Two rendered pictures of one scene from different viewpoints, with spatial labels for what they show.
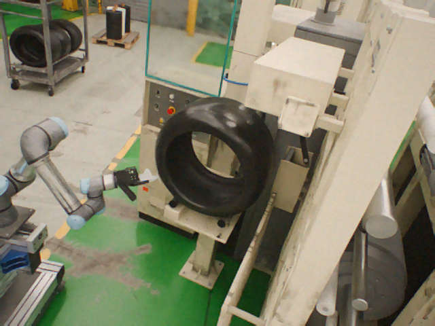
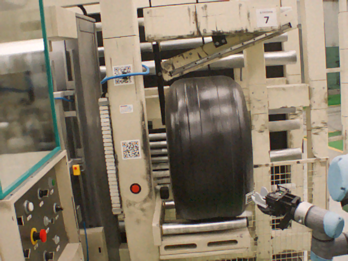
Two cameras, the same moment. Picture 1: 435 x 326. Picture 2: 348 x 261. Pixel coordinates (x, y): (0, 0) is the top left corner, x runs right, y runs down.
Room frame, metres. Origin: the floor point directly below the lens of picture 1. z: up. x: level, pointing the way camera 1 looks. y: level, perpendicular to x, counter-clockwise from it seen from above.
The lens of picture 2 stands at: (1.97, 1.63, 1.58)
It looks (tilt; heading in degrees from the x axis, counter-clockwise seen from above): 11 degrees down; 256
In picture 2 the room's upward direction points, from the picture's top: 5 degrees counter-clockwise
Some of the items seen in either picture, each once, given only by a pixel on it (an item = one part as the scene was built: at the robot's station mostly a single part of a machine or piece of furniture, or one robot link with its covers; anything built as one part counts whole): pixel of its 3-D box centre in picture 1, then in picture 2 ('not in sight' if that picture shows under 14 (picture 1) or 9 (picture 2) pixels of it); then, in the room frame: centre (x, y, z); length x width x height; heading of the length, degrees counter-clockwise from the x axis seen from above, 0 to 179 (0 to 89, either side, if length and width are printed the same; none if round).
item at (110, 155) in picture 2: not in sight; (111, 156); (1.81, -0.04, 1.19); 0.05 x 0.04 x 0.48; 74
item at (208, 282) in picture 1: (202, 267); not in sight; (1.72, -0.05, 0.02); 0.27 x 0.27 x 0.04; 74
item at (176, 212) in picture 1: (185, 196); (204, 240); (1.51, 0.14, 0.83); 0.36 x 0.09 x 0.06; 164
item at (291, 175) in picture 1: (290, 178); (151, 160); (1.58, -0.42, 1.05); 0.20 x 0.15 x 0.30; 164
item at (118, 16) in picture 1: (117, 23); not in sight; (7.78, 2.83, 0.38); 1.20 x 0.80 x 0.76; 7
